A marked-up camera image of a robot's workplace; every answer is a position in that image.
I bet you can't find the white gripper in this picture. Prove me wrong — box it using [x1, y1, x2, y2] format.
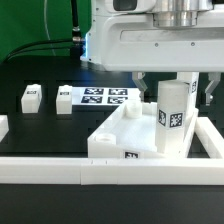
[101, 11, 224, 99]

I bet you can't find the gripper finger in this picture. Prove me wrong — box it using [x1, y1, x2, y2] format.
[205, 72, 221, 106]

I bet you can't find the white desk top tray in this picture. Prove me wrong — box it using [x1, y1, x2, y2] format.
[87, 100, 198, 159]

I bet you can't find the fiducial marker sheet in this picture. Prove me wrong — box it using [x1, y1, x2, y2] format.
[72, 87, 140, 106]

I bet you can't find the white right fence bar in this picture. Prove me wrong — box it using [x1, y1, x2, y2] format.
[195, 117, 224, 159]

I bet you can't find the white left fence block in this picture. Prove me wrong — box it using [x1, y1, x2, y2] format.
[0, 115, 9, 142]

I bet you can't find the black thick cable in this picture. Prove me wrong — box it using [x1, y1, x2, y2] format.
[3, 0, 86, 63]

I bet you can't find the thin white cable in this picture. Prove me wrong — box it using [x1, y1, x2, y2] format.
[43, 0, 57, 57]

